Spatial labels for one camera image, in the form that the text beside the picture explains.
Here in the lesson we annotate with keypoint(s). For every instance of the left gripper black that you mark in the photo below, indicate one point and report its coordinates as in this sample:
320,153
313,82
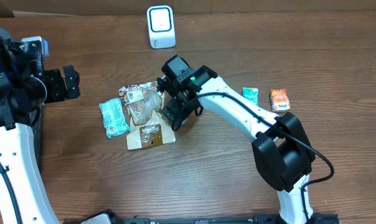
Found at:
55,78

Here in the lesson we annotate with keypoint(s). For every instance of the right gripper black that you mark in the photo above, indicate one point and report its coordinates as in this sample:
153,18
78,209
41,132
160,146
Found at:
177,113

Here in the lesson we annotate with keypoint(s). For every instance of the beige brown food pouch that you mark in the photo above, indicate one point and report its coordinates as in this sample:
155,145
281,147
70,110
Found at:
149,127

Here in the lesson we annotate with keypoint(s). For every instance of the teal snack packet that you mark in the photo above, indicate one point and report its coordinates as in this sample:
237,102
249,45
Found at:
114,120

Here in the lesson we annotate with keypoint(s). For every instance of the teal tissue pack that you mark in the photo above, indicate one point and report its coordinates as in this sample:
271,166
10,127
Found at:
250,94

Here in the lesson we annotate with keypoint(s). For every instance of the orange Kleenex tissue pack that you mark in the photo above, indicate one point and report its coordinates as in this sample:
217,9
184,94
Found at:
279,100

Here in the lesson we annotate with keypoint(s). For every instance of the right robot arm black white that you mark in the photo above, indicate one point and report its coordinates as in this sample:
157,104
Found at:
281,149

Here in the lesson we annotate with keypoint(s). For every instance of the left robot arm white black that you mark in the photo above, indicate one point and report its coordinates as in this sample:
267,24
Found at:
24,87

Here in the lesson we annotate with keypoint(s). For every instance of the white barcode scanner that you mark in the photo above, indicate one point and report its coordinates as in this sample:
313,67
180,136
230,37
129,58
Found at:
161,28

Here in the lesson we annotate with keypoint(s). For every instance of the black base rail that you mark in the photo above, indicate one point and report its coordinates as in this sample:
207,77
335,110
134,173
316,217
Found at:
108,216

